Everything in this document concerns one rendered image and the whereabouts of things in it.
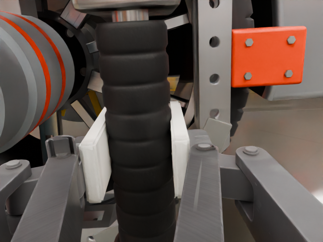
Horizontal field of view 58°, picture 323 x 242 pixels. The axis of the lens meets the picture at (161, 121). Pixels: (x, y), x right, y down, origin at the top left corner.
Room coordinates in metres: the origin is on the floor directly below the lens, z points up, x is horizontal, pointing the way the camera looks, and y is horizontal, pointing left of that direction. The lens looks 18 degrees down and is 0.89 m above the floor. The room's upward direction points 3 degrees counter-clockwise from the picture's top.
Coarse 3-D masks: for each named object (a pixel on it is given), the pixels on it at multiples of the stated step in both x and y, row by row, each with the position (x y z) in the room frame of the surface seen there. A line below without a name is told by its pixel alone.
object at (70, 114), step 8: (48, 0) 0.66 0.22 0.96; (56, 0) 0.66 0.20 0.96; (64, 0) 0.66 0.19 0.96; (48, 8) 0.66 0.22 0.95; (56, 8) 0.66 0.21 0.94; (96, 16) 0.66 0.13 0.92; (88, 24) 0.62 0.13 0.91; (96, 24) 0.66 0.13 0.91; (88, 96) 0.66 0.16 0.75; (88, 104) 0.66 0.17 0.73; (72, 112) 0.66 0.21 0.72; (72, 120) 0.66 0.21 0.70; (80, 120) 0.66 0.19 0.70
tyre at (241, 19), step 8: (232, 0) 0.44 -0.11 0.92; (240, 0) 0.44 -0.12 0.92; (248, 0) 0.45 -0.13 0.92; (232, 8) 0.44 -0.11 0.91; (240, 8) 0.44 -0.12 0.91; (248, 8) 0.44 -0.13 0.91; (232, 16) 0.44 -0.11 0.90; (240, 16) 0.44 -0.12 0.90; (248, 16) 0.45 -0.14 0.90; (232, 24) 0.44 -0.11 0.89; (240, 24) 0.44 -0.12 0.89; (248, 24) 0.44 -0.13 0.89; (232, 88) 0.44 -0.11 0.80; (240, 88) 0.44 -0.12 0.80; (232, 96) 0.44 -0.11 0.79; (240, 96) 0.44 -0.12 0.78; (232, 104) 0.44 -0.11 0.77; (240, 104) 0.44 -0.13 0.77; (232, 112) 0.44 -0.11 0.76; (240, 112) 0.44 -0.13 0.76; (232, 120) 0.44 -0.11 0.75; (232, 128) 0.44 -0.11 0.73; (112, 200) 0.45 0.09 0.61; (176, 200) 0.45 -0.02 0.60
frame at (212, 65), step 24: (192, 0) 0.41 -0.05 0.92; (216, 0) 0.40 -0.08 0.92; (192, 24) 0.41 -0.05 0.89; (216, 24) 0.36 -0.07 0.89; (216, 48) 0.36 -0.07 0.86; (216, 72) 0.36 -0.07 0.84; (216, 96) 0.36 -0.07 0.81; (216, 120) 0.36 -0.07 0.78; (216, 144) 0.35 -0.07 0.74; (96, 216) 0.40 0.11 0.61; (96, 240) 0.36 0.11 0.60
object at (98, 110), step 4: (88, 92) 0.66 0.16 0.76; (92, 92) 0.66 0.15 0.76; (92, 96) 0.66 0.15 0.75; (96, 96) 0.66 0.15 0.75; (92, 100) 0.66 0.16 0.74; (96, 100) 0.66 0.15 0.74; (92, 104) 0.66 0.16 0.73; (96, 104) 0.66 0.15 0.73; (96, 108) 0.66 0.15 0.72; (100, 108) 0.66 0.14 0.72; (64, 112) 0.66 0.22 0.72; (96, 112) 0.66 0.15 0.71
